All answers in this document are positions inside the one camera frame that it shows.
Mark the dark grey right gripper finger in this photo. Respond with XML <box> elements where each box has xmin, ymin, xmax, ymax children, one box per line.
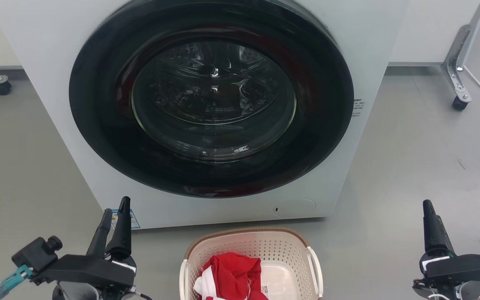
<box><xmin>422</xmin><ymin>200</ymin><xmax>456</xmax><ymax>256</ymax></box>

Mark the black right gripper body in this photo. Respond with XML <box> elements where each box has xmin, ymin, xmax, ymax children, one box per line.
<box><xmin>419</xmin><ymin>244</ymin><xmax>480</xmax><ymax>289</ymax></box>

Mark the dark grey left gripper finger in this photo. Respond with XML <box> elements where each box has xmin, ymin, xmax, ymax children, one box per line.
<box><xmin>105</xmin><ymin>196</ymin><xmax>133</xmax><ymax>260</ymax></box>
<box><xmin>85</xmin><ymin>208</ymin><xmax>113</xmax><ymax>257</ymax></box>

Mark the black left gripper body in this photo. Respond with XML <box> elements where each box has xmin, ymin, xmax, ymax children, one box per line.
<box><xmin>12</xmin><ymin>236</ymin><xmax>137</xmax><ymax>289</ymax></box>

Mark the cream perforated laundry basket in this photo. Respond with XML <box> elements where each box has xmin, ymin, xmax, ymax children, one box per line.
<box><xmin>179</xmin><ymin>227</ymin><xmax>324</xmax><ymax>300</ymax></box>

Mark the blue energy label sticker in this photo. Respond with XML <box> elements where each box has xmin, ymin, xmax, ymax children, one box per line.
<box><xmin>111</xmin><ymin>208</ymin><xmax>141</xmax><ymax>230</ymax></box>

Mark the white garment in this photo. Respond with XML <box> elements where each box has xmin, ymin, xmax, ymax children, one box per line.
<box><xmin>193</xmin><ymin>267</ymin><xmax>216</xmax><ymax>300</ymax></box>

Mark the red garment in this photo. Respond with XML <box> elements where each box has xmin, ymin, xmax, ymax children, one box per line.
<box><xmin>200</xmin><ymin>252</ymin><xmax>269</xmax><ymax>300</ymax></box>

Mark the black round washer door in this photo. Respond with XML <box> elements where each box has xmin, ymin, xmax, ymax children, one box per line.
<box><xmin>68</xmin><ymin>0</ymin><xmax>355</xmax><ymax>199</ymax></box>

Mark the round filter cover flap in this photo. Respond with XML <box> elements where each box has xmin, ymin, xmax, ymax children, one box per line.
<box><xmin>272</xmin><ymin>198</ymin><xmax>317</xmax><ymax>218</ymax></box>

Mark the white front-load washing machine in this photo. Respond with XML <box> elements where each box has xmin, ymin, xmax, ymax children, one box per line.
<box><xmin>0</xmin><ymin>0</ymin><xmax>410</xmax><ymax>230</ymax></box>

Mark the teal cable connector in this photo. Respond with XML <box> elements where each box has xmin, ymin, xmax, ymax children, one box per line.
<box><xmin>0</xmin><ymin>264</ymin><xmax>35</xmax><ymax>299</ymax></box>

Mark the grey metal frame leg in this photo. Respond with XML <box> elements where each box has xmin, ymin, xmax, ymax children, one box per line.
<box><xmin>440</xmin><ymin>0</ymin><xmax>480</xmax><ymax>103</ymax></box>

